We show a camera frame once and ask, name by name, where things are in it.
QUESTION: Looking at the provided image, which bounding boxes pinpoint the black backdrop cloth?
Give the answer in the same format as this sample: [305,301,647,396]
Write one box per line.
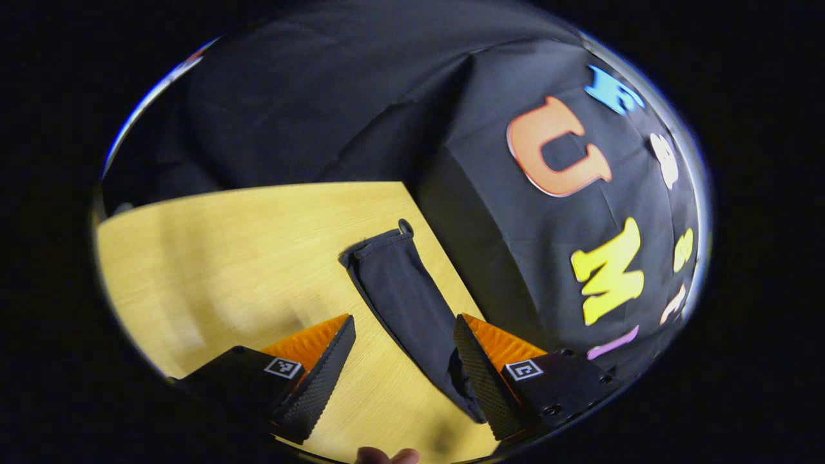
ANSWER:
[103,0,710,387]

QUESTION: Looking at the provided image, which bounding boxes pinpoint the black jeans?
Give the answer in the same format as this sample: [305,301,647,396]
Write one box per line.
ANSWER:
[339,218,489,425]

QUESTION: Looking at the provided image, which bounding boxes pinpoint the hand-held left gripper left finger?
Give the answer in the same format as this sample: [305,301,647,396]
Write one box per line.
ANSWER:
[169,313,358,445]

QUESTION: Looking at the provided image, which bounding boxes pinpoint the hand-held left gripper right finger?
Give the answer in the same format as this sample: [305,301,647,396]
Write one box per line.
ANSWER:
[453,312,623,445]

